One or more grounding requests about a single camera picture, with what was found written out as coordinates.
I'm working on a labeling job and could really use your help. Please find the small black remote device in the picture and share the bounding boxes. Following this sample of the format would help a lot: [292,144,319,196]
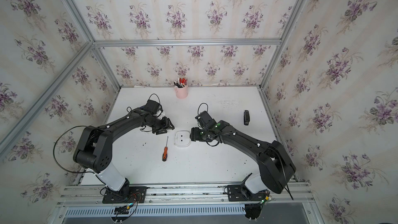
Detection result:
[244,110,250,125]

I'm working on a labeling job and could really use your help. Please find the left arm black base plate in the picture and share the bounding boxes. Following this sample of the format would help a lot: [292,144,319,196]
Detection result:
[102,186,148,204]

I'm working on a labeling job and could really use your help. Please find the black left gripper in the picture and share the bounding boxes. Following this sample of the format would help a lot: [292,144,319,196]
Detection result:
[146,116,176,135]

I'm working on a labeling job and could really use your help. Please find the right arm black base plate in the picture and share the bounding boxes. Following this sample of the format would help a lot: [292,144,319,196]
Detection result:
[224,185,272,202]

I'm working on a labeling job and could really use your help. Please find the orange handled screwdriver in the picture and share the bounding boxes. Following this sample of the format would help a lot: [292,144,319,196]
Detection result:
[162,138,169,162]

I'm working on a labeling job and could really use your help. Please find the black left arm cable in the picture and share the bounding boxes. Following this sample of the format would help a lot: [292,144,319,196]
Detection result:
[52,125,94,175]

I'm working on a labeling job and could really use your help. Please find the pink pen cup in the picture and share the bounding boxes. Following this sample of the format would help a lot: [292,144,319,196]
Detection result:
[174,85,188,99]

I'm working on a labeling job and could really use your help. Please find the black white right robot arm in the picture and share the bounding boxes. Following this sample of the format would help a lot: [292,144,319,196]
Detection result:
[190,120,296,195]

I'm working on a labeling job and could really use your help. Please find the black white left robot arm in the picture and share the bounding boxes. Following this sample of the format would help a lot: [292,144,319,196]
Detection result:
[73,107,175,192]

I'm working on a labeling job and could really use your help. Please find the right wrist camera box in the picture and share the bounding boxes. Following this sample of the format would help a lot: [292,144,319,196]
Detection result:
[195,111,217,129]

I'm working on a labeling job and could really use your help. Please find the red and black pens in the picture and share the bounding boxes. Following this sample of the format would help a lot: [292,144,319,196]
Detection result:
[174,78,188,88]

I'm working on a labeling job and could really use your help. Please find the aluminium front rail frame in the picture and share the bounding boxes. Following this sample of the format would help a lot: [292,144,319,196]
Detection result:
[56,181,315,207]

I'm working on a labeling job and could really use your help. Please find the white ventilation grille strip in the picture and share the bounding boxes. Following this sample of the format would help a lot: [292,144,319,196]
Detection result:
[65,204,246,218]

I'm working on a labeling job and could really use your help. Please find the white square alarm clock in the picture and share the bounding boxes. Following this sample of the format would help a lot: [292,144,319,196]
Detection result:
[174,130,191,148]

